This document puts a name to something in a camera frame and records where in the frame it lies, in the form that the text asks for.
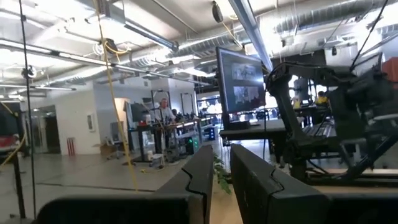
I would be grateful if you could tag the red box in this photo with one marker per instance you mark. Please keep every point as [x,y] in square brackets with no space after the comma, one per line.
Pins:
[391,69]

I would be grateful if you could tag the person seated in distance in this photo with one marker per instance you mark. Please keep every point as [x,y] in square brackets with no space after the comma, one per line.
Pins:
[321,99]

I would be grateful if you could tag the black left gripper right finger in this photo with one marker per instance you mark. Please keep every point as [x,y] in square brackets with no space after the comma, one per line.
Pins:
[264,193]

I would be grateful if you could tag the grey overhead frame beam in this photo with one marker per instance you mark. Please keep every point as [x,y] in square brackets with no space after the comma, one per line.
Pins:
[252,31]

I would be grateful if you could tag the person standing at workbench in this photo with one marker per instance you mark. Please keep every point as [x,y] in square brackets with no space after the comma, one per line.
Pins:
[164,112]

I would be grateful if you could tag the black floor stand pole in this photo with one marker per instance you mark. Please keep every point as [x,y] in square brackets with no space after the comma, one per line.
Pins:
[19,186]

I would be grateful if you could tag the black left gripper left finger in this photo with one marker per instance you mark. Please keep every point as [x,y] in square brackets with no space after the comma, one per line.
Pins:
[192,186]

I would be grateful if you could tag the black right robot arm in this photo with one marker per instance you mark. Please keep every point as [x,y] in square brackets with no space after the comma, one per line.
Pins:
[284,102]

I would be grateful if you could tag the black desk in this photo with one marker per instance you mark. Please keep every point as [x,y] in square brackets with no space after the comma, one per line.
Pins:
[258,129]

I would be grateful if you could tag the green leafy plant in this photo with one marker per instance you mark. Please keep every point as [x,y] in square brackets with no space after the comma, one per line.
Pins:
[221,174]

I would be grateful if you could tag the black computer monitor on stand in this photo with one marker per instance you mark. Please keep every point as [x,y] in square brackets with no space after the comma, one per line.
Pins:
[241,81]

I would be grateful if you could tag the silver ventilation duct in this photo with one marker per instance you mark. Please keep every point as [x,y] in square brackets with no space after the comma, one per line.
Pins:
[326,15]

